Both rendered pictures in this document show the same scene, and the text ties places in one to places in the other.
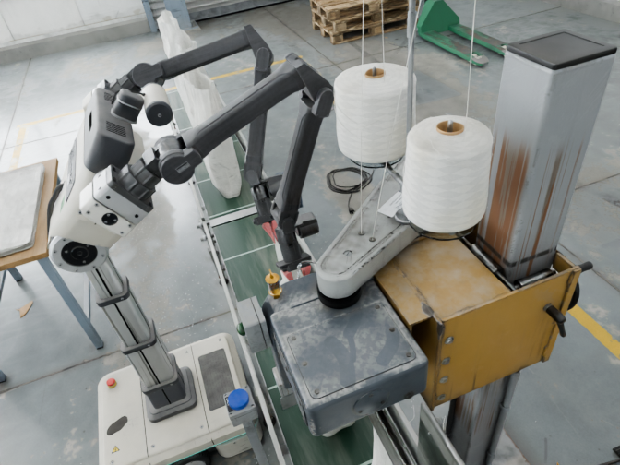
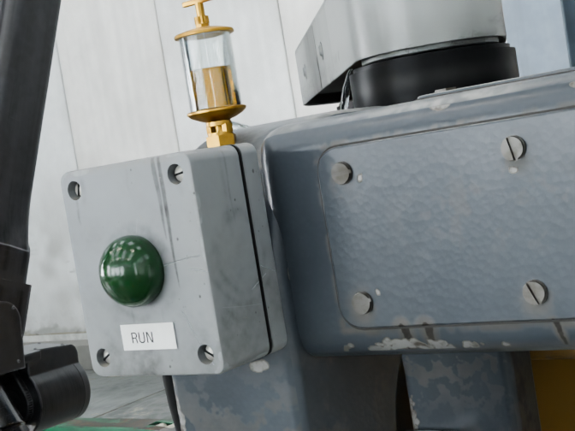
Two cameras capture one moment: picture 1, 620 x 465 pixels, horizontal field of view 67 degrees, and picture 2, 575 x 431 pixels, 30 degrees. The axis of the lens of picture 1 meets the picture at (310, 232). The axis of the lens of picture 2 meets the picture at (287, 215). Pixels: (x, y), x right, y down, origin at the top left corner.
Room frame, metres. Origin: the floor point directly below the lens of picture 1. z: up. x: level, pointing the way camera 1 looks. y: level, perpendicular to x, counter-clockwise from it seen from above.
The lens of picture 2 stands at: (0.26, 0.39, 1.32)
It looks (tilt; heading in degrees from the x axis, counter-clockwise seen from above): 3 degrees down; 321
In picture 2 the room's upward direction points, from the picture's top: 9 degrees counter-clockwise
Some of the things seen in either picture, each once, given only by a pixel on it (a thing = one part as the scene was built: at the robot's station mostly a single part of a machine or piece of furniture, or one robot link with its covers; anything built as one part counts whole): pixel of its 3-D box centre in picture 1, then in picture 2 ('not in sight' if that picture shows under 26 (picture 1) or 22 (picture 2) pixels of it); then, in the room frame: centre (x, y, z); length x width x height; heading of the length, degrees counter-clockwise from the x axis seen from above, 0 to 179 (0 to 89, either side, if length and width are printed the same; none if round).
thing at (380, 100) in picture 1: (375, 112); not in sight; (0.89, -0.17, 1.61); 0.17 x 0.17 x 0.17
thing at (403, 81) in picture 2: (339, 288); (434, 80); (0.65, -0.04, 1.35); 0.09 x 0.09 x 0.03
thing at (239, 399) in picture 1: (238, 399); not in sight; (0.75, 0.27, 0.84); 0.06 x 0.06 x 0.02
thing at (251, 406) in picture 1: (241, 405); not in sight; (0.75, 0.27, 0.81); 0.08 x 0.08 x 0.06; 15
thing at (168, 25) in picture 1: (180, 61); not in sight; (4.04, 0.87, 0.74); 0.47 x 0.20 x 0.72; 17
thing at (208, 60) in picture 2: (273, 284); (210, 73); (0.68, 0.09, 1.37); 0.03 x 0.02 x 0.03; 15
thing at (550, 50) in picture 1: (559, 47); not in sight; (0.72, -0.44, 1.76); 0.12 x 0.11 x 0.01; 105
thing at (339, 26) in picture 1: (364, 9); not in sight; (6.61, -1.15, 0.22); 1.21 x 0.84 x 0.14; 105
